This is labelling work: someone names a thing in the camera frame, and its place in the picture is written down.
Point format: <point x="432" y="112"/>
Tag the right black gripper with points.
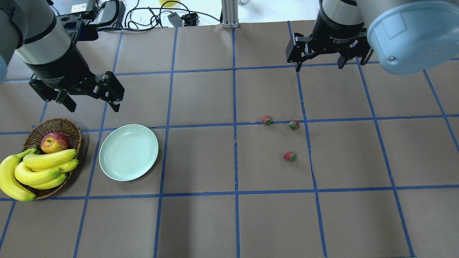
<point x="333" y="33"/>

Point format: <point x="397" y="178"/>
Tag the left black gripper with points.
<point x="60" y="71"/>

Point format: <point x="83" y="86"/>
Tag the red strawberry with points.
<point x="267" y="120"/>
<point x="293" y="124"/>
<point x="290" y="156"/>

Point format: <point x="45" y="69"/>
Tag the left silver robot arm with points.
<point x="46" y="43"/>

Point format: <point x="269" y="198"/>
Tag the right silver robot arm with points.
<point x="407" y="36"/>

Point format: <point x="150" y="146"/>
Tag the light green plate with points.
<point x="128" y="152"/>

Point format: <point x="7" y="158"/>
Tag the red yellow apple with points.
<point x="54" y="142"/>

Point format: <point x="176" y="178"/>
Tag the brown wicker basket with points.
<point x="72" y="131"/>

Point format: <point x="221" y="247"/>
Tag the yellow banana bunch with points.
<point x="25" y="171"/>

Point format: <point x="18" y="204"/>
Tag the black power adapter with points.
<point x="175" y="20"/>

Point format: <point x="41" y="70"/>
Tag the aluminium frame post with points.
<point x="230" y="18"/>

